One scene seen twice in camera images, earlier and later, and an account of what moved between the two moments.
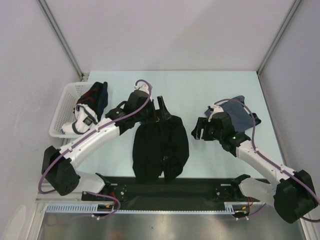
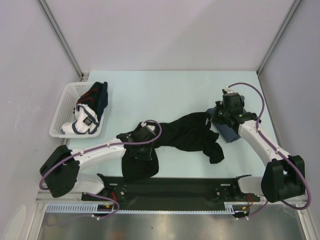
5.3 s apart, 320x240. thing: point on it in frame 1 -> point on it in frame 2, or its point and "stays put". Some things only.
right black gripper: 202,123 -> 219,104
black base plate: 123,192 stays put
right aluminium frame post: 295,5 stays put
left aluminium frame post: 52,22 stays put
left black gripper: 164,114 -> 146,156
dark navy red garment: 96,97 stays put
